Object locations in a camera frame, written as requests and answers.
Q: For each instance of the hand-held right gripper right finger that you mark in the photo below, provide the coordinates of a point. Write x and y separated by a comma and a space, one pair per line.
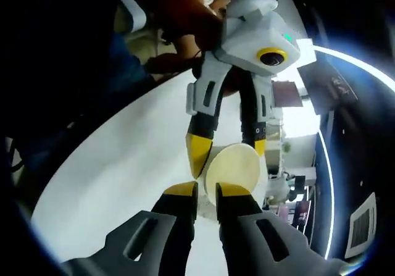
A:
240, 226

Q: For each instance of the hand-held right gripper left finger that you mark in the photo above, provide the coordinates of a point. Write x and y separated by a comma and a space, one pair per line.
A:
172, 226

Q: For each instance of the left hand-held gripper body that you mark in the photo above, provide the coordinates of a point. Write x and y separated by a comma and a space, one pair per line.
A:
247, 38

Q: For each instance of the nested paper cup stack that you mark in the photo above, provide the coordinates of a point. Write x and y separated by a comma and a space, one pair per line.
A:
234, 171

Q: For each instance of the person's left hand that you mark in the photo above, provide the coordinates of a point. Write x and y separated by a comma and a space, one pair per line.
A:
197, 26

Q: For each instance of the monitor with purple screen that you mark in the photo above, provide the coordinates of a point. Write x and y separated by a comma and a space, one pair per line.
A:
287, 94

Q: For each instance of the potted green plant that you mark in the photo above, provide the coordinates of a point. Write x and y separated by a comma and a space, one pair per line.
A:
287, 148

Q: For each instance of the person's blue trousers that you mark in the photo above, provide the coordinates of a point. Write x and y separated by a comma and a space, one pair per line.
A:
129, 60

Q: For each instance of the large dark display screen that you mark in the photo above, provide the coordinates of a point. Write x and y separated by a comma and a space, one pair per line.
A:
333, 84

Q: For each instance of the ceiling light strip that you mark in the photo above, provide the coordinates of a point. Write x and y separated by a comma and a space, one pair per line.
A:
355, 60
329, 195

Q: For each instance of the white grey worn device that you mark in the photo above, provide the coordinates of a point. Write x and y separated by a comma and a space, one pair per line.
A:
135, 10

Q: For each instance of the ceiling air conditioner unit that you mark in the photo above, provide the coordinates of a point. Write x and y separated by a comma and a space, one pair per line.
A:
362, 226

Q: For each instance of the wall screen with red picture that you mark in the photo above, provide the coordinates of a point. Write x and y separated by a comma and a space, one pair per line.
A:
302, 214

